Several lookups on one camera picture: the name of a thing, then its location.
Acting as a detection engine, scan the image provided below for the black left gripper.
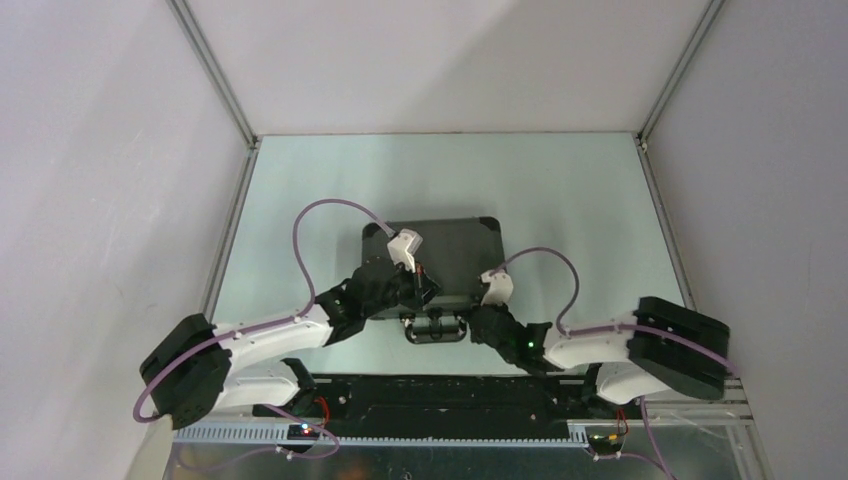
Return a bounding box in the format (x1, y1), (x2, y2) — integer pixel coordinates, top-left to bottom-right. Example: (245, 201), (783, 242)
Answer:
(363, 256), (443, 319)

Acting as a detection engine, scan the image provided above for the black poker case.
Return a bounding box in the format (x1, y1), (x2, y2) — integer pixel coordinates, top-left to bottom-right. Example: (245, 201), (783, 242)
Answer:
(361, 216), (505, 345)

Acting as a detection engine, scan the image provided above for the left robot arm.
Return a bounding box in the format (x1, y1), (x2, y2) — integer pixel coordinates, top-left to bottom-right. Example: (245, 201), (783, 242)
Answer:
(133, 257), (442, 430)

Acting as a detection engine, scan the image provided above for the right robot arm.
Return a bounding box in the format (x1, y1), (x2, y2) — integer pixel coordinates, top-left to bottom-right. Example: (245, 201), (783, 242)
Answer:
(468, 297), (736, 418)

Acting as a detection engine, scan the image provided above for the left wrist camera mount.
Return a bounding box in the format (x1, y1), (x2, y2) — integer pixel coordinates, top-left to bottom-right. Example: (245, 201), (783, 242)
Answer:
(387, 229), (423, 272)

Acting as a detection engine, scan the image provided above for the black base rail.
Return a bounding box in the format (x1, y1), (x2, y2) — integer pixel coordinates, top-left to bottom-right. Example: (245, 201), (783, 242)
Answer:
(284, 374), (641, 441)

